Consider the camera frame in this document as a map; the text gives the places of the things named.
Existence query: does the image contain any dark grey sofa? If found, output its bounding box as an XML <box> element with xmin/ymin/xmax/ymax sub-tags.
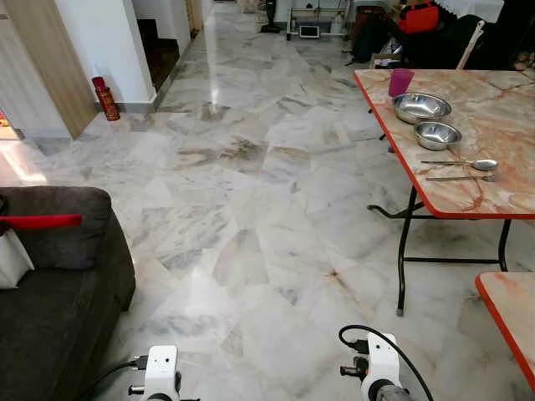
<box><xmin>0</xmin><ymin>185</ymin><xmax>137</xmax><ymax>401</ymax></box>

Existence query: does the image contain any marble pattern folding table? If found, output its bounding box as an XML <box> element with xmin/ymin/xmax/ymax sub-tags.
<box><xmin>475</xmin><ymin>271</ymin><xmax>535</xmax><ymax>392</ymax></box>
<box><xmin>353</xmin><ymin>67</ymin><xmax>535</xmax><ymax>317</ymax></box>

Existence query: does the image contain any white cushion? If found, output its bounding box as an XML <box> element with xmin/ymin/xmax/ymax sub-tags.
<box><xmin>0</xmin><ymin>227</ymin><xmax>36</xmax><ymax>291</ymax></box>

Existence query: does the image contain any steel fork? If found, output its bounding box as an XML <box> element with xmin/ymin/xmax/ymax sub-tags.
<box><xmin>425</xmin><ymin>173</ymin><xmax>497</xmax><ymax>183</ymax></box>

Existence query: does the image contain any steel spoon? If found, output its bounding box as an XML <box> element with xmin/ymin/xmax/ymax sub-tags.
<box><xmin>420</xmin><ymin>158</ymin><xmax>499</xmax><ymax>172</ymax></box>

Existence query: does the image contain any small steel bowl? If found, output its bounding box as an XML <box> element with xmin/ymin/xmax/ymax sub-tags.
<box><xmin>414</xmin><ymin>121</ymin><xmax>463</xmax><ymax>151</ymax></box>

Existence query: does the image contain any large steel bowl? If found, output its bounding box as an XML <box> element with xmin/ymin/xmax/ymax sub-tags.
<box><xmin>392</xmin><ymin>93</ymin><xmax>453</xmax><ymax>125</ymax></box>

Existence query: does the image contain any purple plastic cup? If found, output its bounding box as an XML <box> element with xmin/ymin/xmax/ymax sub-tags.
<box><xmin>388</xmin><ymin>69</ymin><xmax>415</xmax><ymax>98</ymax></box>

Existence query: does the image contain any red fire extinguisher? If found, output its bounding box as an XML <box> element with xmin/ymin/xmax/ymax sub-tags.
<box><xmin>92</xmin><ymin>76</ymin><xmax>121</xmax><ymax>122</ymax></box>

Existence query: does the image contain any black backpack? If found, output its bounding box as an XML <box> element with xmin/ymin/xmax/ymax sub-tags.
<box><xmin>350</xmin><ymin>8</ymin><xmax>395</xmax><ymax>64</ymax></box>

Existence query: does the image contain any pale wooden stick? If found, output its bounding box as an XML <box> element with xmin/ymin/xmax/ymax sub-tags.
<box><xmin>456</xmin><ymin>20</ymin><xmax>487</xmax><ymax>70</ymax></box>

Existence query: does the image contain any light wooden door panel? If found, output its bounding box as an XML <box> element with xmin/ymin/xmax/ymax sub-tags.
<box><xmin>0</xmin><ymin>0</ymin><xmax>99</xmax><ymax>140</ymax></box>

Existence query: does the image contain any white wheeled rack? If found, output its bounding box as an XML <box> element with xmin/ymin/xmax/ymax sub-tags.
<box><xmin>286</xmin><ymin>0</ymin><xmax>353</xmax><ymax>41</ymax></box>

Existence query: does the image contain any red bag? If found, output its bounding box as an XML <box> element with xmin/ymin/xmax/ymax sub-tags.
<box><xmin>397</xmin><ymin>0</ymin><xmax>442</xmax><ymax>34</ymax></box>

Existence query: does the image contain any dark upright vacuum cleaner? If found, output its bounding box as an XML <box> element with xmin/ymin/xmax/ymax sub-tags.
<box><xmin>259</xmin><ymin>0</ymin><xmax>283</xmax><ymax>34</ymax></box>

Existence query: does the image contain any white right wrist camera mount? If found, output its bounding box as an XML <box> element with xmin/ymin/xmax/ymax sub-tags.
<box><xmin>361</xmin><ymin>332</ymin><xmax>408</xmax><ymax>393</ymax></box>

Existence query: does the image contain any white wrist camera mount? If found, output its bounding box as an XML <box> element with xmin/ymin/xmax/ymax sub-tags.
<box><xmin>144</xmin><ymin>345</ymin><xmax>182</xmax><ymax>401</ymax></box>
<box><xmin>361</xmin><ymin>332</ymin><xmax>408</xmax><ymax>393</ymax></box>

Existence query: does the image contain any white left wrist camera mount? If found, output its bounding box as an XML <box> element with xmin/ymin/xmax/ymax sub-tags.
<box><xmin>144</xmin><ymin>345</ymin><xmax>182</xmax><ymax>401</ymax></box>

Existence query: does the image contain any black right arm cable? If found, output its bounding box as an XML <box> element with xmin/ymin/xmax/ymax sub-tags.
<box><xmin>339</xmin><ymin>325</ymin><xmax>436</xmax><ymax>401</ymax></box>

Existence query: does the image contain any red strap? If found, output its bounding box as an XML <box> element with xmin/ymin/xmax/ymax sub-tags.
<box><xmin>0</xmin><ymin>214</ymin><xmax>84</xmax><ymax>231</ymax></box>

